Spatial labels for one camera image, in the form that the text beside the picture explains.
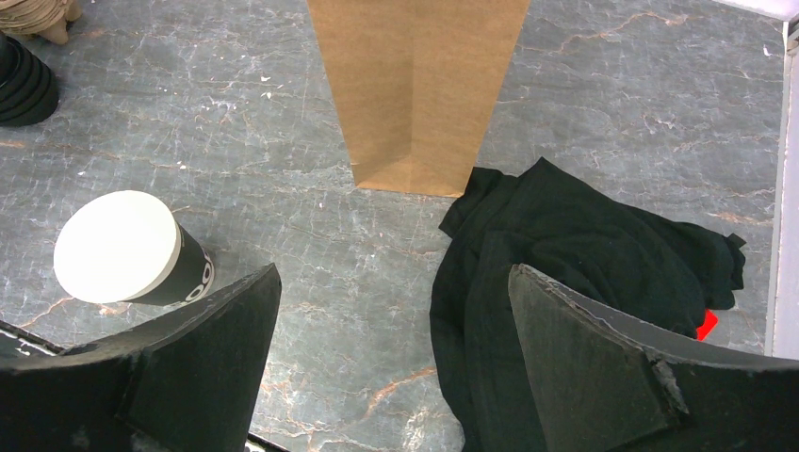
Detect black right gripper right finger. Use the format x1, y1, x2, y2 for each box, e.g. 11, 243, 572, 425
508, 265, 798, 451

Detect black cloth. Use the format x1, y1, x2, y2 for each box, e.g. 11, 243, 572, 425
430, 159, 745, 451

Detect black paper coffee cup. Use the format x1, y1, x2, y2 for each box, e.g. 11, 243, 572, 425
53, 190, 215, 306

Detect brown paper bag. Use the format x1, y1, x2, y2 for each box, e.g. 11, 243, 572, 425
308, 0, 529, 197

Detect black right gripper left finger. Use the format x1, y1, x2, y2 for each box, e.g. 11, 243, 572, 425
1, 265, 282, 451

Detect red small object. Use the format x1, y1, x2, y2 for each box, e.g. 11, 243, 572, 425
696, 309, 719, 342

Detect stack of black lids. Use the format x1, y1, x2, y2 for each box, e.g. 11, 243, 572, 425
1, 34, 59, 127

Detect brown cardboard cup carrier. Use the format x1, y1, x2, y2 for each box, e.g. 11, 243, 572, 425
1, 0, 82, 45

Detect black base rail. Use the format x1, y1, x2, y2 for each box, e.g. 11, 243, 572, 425
0, 321, 64, 359

